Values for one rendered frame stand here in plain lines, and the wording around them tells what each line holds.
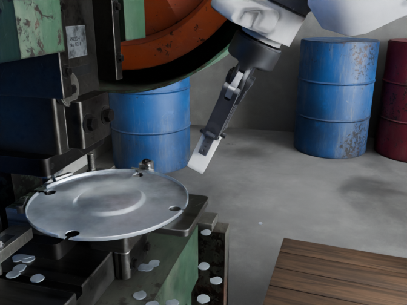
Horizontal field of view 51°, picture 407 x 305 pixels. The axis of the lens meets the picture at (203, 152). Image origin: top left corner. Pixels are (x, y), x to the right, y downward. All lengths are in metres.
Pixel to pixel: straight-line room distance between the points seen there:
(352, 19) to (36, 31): 0.38
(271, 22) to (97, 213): 0.42
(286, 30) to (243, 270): 1.50
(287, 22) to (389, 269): 1.02
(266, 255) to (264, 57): 1.57
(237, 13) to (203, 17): 0.44
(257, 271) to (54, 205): 1.32
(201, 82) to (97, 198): 3.41
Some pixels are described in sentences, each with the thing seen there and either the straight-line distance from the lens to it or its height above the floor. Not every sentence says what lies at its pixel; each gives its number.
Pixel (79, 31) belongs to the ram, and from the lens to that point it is 0.77.
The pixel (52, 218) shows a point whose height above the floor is 0.78.
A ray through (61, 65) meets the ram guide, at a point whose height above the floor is 1.04.
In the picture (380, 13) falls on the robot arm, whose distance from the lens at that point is 0.52.
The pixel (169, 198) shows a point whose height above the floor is 0.78.
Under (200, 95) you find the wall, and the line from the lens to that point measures 4.18.
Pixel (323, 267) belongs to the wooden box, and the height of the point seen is 0.35.
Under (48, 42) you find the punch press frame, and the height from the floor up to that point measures 1.07.
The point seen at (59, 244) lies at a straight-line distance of 0.79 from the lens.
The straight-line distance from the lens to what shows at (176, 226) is 0.71.
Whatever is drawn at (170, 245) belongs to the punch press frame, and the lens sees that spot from 0.92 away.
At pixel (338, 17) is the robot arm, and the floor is 1.11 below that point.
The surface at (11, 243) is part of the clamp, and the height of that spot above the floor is 0.75.
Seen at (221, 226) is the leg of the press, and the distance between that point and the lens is 1.04.
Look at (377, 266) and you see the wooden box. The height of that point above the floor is 0.35.
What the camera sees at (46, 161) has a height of 0.88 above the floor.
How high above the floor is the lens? 1.12
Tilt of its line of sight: 19 degrees down
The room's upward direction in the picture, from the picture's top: straight up
